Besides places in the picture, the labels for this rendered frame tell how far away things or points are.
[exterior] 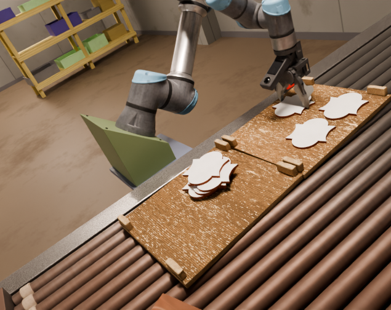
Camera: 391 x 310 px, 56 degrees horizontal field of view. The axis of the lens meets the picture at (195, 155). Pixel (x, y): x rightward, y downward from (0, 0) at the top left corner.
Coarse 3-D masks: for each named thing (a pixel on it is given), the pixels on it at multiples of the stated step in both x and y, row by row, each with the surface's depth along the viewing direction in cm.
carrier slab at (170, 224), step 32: (256, 160) 107; (160, 192) 112; (224, 192) 101; (256, 192) 96; (288, 192) 94; (160, 224) 100; (192, 224) 95; (224, 224) 91; (160, 256) 90; (192, 256) 86
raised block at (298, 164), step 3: (285, 156) 99; (285, 159) 98; (288, 159) 98; (291, 159) 97; (294, 159) 97; (285, 162) 99; (288, 162) 98; (291, 162) 97; (294, 162) 96; (297, 162) 95; (300, 162) 95; (297, 165) 95; (300, 165) 95; (303, 165) 96; (297, 168) 96; (300, 168) 95; (303, 168) 96; (300, 171) 96
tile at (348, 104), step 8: (344, 96) 116; (352, 96) 114; (360, 96) 113; (328, 104) 116; (336, 104) 114; (344, 104) 112; (352, 104) 111; (360, 104) 109; (328, 112) 112; (336, 112) 111; (344, 112) 109; (352, 112) 108
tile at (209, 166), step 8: (216, 152) 111; (200, 160) 110; (208, 160) 109; (216, 160) 107; (224, 160) 106; (192, 168) 108; (200, 168) 107; (208, 168) 105; (216, 168) 104; (184, 176) 107; (192, 176) 105; (200, 176) 104; (208, 176) 102; (216, 176) 101; (192, 184) 102; (200, 184) 101
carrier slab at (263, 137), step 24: (288, 96) 131; (312, 96) 125; (336, 96) 119; (264, 120) 124; (288, 120) 118; (336, 120) 109; (360, 120) 105; (240, 144) 117; (264, 144) 112; (288, 144) 108; (336, 144) 100; (312, 168) 96
